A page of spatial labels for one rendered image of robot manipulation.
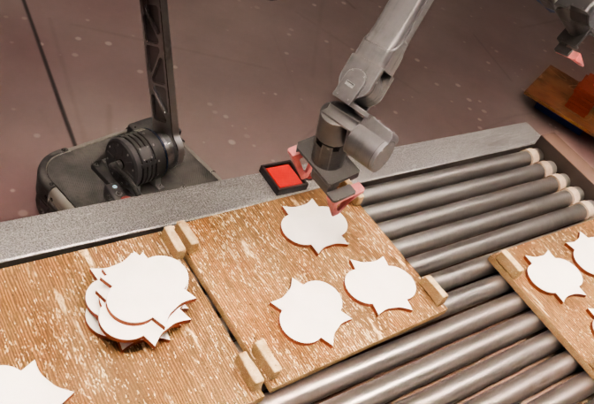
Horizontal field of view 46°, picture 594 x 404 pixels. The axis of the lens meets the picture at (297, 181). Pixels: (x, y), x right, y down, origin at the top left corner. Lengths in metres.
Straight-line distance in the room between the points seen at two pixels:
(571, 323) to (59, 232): 0.99
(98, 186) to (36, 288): 1.19
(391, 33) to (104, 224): 0.59
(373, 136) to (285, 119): 2.16
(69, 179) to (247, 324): 1.26
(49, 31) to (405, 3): 2.45
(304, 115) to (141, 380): 2.36
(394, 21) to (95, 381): 0.69
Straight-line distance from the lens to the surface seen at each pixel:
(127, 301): 1.09
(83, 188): 2.30
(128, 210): 1.32
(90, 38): 3.40
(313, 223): 1.37
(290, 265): 1.29
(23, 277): 1.17
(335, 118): 1.10
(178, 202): 1.35
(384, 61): 1.10
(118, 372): 1.09
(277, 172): 1.47
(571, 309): 1.56
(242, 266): 1.25
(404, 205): 1.56
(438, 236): 1.53
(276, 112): 3.25
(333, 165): 1.17
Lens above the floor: 1.86
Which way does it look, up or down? 39 degrees down
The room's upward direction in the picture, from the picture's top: 23 degrees clockwise
